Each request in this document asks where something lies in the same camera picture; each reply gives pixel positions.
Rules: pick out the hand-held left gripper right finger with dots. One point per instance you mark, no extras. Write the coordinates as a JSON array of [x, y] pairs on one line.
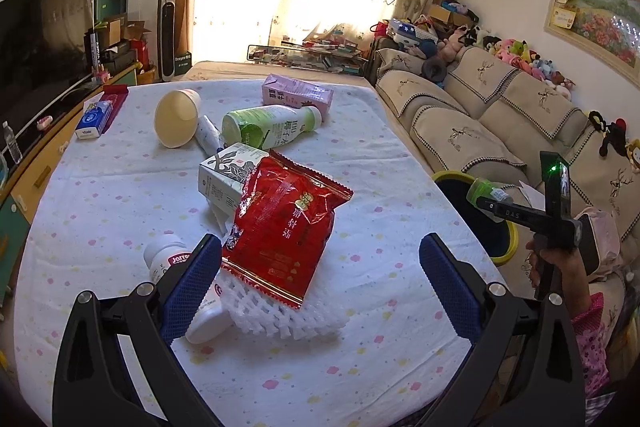
[[450, 292]]

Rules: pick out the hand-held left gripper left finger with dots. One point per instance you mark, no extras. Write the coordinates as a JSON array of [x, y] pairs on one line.
[[192, 292]]

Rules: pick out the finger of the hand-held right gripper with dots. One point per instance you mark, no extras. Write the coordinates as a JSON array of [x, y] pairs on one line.
[[505, 211]]

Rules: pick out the small green plastic bottle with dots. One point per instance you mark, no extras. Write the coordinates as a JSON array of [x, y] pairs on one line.
[[482, 194]]

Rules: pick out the yellow rimmed black trash bin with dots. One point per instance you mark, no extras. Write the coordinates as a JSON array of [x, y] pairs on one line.
[[450, 179]]

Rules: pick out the white leaf print carton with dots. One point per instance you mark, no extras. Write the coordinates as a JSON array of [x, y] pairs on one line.
[[220, 177]]

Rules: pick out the purple milk carton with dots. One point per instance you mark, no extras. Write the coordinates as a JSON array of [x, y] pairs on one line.
[[295, 94]]

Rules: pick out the person's right forearm pink sleeve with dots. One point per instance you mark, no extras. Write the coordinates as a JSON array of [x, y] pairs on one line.
[[590, 337]]

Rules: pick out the person's right hand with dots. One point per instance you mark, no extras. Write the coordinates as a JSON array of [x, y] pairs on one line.
[[542, 264]]

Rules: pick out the white papers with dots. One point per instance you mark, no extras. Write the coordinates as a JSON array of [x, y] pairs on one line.
[[530, 197]]

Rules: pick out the white supplement bottle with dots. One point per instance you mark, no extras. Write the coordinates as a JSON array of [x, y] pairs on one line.
[[160, 257]]

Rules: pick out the pink bag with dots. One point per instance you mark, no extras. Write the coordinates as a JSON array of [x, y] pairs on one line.
[[607, 232]]

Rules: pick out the monkey plush toy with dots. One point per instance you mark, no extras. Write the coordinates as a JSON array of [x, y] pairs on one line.
[[612, 139]]

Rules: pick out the white foam fruit net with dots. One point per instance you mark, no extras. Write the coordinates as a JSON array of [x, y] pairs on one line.
[[280, 317]]

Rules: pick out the beige sofa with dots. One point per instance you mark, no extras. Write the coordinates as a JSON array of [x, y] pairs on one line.
[[450, 127]]

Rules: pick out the red snack bag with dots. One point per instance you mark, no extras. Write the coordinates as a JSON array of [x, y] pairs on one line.
[[285, 227]]

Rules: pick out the white dotted tablecloth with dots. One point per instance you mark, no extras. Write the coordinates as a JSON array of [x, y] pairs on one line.
[[375, 167]]

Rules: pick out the row of plush toys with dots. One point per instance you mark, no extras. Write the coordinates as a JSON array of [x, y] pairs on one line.
[[515, 52]]

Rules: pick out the small white tube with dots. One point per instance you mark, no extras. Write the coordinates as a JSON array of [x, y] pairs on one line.
[[206, 134]]

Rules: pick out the dark neck pillow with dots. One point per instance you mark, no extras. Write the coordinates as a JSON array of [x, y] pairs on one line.
[[434, 69]]

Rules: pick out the beige paper cup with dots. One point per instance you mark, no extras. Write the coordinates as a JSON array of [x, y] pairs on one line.
[[175, 119]]

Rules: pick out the framed flower painting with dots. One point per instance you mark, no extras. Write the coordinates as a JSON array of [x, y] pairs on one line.
[[600, 12]]

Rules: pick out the green and white drink bottle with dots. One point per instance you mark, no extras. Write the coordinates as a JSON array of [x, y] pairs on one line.
[[270, 124]]

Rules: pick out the yellow and green television cabinet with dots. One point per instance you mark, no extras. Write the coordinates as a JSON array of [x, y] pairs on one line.
[[35, 177]]

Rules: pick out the blue tissue pack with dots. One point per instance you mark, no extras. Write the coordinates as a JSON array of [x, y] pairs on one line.
[[95, 117]]

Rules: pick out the blue star print bag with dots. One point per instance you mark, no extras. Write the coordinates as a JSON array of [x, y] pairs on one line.
[[407, 34]]

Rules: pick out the beige floral sheet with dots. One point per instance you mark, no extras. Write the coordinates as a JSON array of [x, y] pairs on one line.
[[225, 69]]

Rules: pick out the green cardboard box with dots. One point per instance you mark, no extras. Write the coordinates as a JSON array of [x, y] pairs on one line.
[[182, 63]]

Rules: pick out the clear water bottle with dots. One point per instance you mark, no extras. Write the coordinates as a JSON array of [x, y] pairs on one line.
[[12, 144]]

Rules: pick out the cluttered glass coffee table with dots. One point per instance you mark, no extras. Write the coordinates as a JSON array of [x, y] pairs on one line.
[[310, 57]]

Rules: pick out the black and white tower fan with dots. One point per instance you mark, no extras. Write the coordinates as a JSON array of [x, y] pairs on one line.
[[166, 37]]

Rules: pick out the pile of boxes beside television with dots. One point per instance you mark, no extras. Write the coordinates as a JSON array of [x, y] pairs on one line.
[[122, 42]]

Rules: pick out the black television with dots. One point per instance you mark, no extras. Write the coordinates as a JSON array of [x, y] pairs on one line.
[[40, 47]]

